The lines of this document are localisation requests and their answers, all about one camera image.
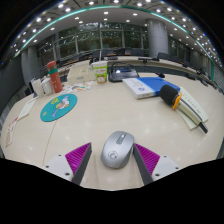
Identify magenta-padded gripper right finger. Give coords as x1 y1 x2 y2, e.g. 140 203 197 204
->
132 142 183 187

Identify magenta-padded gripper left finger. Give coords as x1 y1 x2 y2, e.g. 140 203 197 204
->
41 142 93 186

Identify silver grey computer mouse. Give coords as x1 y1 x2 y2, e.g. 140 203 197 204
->
100 130 136 170

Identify round teal printed mouse pad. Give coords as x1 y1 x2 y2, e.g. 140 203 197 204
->
39 93 79 123

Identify white notebook with dark spine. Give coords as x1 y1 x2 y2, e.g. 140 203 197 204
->
176 86 210 131

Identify colourful sticker sheet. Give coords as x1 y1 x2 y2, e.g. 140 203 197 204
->
61 80 94 95

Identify blue and white book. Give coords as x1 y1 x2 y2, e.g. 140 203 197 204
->
121 76 181 100

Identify white lidded jar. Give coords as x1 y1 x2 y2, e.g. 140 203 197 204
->
40 77 55 97

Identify red bottle with green band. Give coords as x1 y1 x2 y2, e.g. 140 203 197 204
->
46 60 64 94

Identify cream open box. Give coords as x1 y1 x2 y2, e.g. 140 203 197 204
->
66 63 98 85

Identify black desk microphone console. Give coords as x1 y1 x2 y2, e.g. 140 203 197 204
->
108 61 141 83

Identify green printed paper cup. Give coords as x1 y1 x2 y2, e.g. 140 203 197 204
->
91 60 109 85

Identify long curved beige desk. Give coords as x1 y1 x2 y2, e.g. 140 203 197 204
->
61 55 224 98

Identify dark office chairs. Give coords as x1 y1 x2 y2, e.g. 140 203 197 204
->
59 48 221 81

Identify ceiling lights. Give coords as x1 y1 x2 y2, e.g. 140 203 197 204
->
3 0 224 68

